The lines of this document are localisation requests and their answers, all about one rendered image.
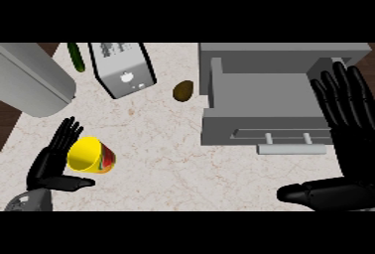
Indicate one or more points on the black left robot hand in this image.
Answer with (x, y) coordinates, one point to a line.
(47, 162)

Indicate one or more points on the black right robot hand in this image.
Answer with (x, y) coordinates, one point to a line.
(351, 145)

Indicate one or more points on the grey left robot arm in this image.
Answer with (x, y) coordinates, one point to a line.
(30, 200)

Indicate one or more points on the yellow cup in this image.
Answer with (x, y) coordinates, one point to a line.
(92, 155)

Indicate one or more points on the grey open drawer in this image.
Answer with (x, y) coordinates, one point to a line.
(266, 105)

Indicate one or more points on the pale grey rounded appliance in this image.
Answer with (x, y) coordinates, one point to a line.
(31, 79)

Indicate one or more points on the grey cabinet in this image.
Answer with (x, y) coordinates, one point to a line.
(288, 53)

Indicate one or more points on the silver black-edged box appliance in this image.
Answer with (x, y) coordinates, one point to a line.
(124, 69)

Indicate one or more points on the green cucumber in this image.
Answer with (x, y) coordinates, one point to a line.
(75, 57)

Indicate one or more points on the brown potato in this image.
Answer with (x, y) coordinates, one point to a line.
(183, 91)

